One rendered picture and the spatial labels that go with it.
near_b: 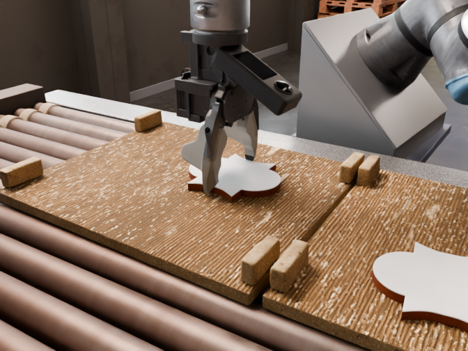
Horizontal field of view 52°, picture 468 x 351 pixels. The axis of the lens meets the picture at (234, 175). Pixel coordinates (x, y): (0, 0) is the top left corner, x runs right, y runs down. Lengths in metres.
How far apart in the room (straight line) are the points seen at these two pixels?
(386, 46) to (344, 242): 0.52
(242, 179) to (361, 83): 0.37
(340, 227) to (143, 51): 3.91
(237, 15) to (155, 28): 3.91
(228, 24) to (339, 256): 0.30
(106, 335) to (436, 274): 0.32
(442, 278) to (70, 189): 0.48
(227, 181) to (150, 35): 3.84
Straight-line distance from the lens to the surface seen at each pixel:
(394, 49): 1.00
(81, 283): 0.55
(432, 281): 0.52
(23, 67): 3.69
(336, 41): 0.99
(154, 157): 0.78
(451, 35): 0.92
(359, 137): 0.94
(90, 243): 0.61
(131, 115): 1.05
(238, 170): 0.70
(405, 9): 1.01
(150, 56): 4.49
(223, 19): 0.61
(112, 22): 3.88
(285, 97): 0.59
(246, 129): 0.69
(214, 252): 0.54
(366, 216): 0.63
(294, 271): 0.49
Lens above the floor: 1.24
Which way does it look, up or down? 26 degrees down
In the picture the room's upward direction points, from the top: straight up
